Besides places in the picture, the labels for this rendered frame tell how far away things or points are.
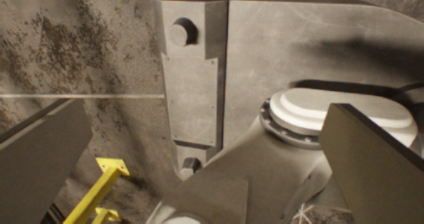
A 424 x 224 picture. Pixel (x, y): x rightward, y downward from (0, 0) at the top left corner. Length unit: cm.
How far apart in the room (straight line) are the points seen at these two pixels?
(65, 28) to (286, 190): 81
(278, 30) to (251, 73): 10
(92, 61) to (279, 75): 64
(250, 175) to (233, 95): 26
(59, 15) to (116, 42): 20
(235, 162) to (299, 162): 9
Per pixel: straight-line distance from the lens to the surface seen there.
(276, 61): 47
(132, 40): 75
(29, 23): 100
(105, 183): 113
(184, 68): 48
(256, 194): 28
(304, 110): 35
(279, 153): 33
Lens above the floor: 61
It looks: 56 degrees down
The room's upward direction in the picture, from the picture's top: 156 degrees counter-clockwise
